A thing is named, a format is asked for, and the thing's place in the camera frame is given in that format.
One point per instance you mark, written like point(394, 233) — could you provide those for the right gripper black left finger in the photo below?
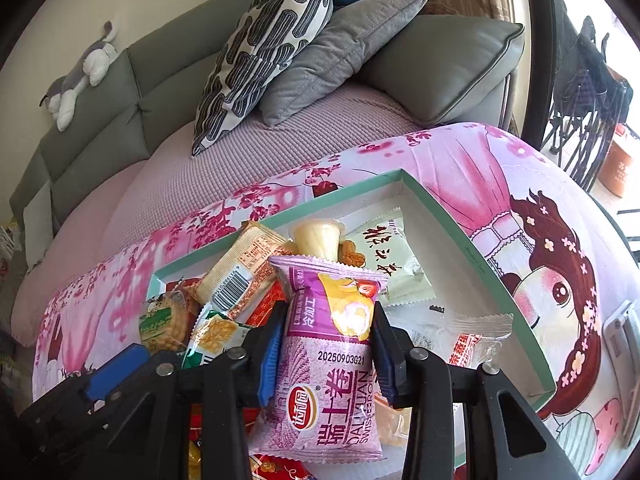
point(240, 378)

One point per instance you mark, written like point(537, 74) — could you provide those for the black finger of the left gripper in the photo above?
point(104, 411)

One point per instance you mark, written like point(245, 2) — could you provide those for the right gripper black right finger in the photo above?
point(504, 436)

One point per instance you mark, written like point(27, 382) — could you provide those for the purple swiss roll pack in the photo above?
point(322, 409)

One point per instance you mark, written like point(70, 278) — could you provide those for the beige barcode cracker pack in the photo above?
point(232, 286)

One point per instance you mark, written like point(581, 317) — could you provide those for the green white small snack pack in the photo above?
point(213, 334)

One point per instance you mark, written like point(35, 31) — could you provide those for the clear green biscuit pack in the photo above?
point(166, 321)

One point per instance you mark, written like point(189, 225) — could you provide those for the teal white box tray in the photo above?
point(461, 277)

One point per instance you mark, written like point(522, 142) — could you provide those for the small red snack packet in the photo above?
point(261, 314)

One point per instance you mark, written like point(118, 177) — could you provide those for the clear red printed wrapper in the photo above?
point(459, 339)

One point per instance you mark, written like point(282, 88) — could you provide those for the jelly cup with orange lid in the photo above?
point(318, 237)

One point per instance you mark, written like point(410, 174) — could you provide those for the pink cartoon print cloth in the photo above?
point(546, 238)

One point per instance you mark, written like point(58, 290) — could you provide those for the pink waffle sofa cover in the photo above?
point(116, 192)

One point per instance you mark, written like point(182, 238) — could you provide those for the light grey cushion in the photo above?
point(38, 226)

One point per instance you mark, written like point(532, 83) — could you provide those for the white red rice cracker pack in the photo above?
point(385, 249)

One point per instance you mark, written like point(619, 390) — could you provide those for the grey fabric sofa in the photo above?
point(440, 68)

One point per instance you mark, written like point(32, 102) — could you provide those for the grey white plush toy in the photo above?
point(89, 71)

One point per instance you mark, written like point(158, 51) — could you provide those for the grey velvet pillow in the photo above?
point(352, 36)

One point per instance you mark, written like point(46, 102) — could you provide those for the black white patterned pillow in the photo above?
point(268, 37)

